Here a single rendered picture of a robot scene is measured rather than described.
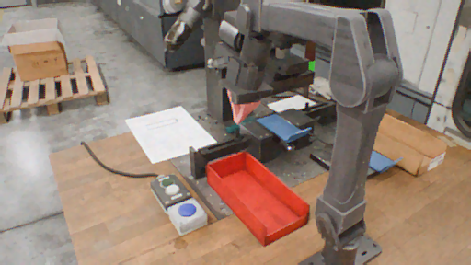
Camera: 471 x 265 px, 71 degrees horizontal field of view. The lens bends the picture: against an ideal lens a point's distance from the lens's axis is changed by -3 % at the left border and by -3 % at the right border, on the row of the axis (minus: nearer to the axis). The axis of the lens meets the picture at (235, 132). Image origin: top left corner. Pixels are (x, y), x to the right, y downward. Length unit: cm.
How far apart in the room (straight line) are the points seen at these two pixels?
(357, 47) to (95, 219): 66
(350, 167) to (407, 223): 34
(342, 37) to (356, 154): 18
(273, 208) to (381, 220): 25
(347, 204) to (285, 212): 24
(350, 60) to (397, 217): 49
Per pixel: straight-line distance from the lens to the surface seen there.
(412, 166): 103
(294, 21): 59
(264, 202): 84
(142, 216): 84
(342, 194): 61
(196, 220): 77
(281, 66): 87
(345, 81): 50
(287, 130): 96
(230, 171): 92
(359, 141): 55
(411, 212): 92
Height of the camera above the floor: 147
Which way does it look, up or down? 31 degrees down
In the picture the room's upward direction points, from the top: straight up
